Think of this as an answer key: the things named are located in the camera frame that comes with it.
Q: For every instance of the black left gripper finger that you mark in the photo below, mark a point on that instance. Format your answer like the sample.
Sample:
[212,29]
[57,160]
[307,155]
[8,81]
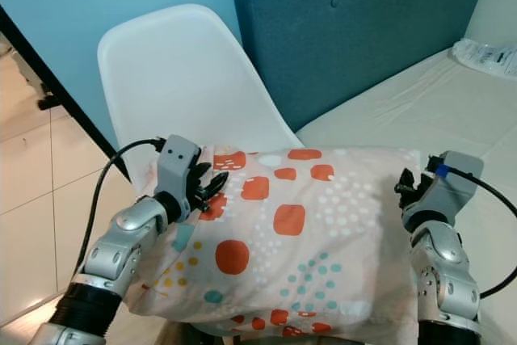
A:
[214,186]
[206,204]

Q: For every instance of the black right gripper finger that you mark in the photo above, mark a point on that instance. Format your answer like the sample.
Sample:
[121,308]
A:
[403,184]
[420,178]

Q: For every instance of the pink pillow with orange patches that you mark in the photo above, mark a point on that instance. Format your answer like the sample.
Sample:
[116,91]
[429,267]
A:
[315,224]

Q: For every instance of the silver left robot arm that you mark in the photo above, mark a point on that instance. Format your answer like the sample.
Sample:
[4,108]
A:
[121,252]

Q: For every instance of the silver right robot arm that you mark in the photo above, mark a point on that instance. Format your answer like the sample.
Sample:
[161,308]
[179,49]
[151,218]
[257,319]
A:
[444,268]

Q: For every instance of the white plastic chair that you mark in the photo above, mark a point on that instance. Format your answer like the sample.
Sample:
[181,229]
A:
[178,78]

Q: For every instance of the bed with cream sheet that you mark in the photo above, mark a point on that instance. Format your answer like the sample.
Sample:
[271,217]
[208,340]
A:
[396,111]

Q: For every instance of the crinkled white plastic package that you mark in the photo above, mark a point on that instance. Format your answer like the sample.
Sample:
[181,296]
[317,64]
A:
[489,58]

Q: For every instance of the black metal stand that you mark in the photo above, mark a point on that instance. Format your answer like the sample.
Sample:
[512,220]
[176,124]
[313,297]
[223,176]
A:
[48,103]

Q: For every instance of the blue tufted headboard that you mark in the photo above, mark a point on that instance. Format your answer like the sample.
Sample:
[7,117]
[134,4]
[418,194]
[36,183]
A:
[355,30]

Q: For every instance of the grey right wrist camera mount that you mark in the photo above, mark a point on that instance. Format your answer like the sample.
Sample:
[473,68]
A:
[448,191]

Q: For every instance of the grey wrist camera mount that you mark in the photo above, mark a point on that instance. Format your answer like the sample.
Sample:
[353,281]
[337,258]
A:
[448,191]
[178,163]

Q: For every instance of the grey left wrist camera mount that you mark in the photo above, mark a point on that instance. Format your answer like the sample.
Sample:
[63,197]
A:
[178,163]

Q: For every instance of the black door frame strip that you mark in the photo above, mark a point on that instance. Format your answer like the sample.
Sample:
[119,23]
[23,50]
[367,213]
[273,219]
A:
[89,130]

